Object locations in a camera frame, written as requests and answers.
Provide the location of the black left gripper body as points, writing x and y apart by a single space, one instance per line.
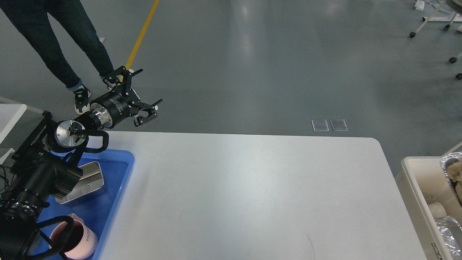
113 108

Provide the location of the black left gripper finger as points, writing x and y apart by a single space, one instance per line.
142 112
120 80

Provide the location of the stainless steel square tray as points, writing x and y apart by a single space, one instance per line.
90 186

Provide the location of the pink plastic mug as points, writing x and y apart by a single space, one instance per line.
82 242

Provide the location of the aluminium foil tray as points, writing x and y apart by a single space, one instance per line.
446 161

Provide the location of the brown paper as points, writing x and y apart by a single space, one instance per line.
454 172

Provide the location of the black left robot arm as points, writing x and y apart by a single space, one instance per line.
46 164

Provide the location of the white side table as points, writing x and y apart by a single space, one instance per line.
10 115

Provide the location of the blue plastic tray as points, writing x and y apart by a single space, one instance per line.
98 211

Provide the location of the cream plastic bin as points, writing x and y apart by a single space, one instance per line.
422 182

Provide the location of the white cup in bin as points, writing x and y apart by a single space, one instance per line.
437 210

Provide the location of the crumpled foil in bin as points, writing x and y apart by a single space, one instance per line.
450 231

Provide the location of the white wheeled frame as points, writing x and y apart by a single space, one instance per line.
455 8

